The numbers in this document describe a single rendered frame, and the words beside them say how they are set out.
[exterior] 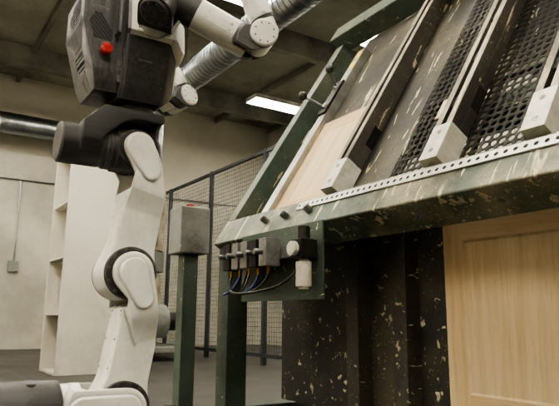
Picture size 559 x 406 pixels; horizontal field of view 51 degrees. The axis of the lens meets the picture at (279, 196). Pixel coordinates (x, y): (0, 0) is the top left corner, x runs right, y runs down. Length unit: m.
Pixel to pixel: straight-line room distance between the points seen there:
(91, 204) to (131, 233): 4.11
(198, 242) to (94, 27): 0.92
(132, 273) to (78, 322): 4.08
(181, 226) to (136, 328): 0.70
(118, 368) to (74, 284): 4.04
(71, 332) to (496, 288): 4.51
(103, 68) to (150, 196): 0.37
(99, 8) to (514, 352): 1.42
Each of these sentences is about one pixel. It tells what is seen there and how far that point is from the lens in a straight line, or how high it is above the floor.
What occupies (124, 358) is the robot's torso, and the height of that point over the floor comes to 0.41.
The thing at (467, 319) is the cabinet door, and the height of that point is 0.52.
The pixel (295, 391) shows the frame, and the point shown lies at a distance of 2.39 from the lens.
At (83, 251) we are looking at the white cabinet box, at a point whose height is 1.08.
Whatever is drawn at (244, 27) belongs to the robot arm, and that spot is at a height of 1.29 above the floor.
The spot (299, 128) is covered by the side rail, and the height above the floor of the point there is 1.35.
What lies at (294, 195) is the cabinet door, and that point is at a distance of 2.21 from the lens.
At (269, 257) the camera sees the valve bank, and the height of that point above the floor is 0.70.
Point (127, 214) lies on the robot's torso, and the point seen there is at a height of 0.79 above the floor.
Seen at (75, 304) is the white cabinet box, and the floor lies 0.61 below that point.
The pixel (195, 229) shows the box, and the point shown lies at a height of 0.84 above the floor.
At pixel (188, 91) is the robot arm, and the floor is 1.30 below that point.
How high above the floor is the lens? 0.52
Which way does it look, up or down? 12 degrees up
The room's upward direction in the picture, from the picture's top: 1 degrees clockwise
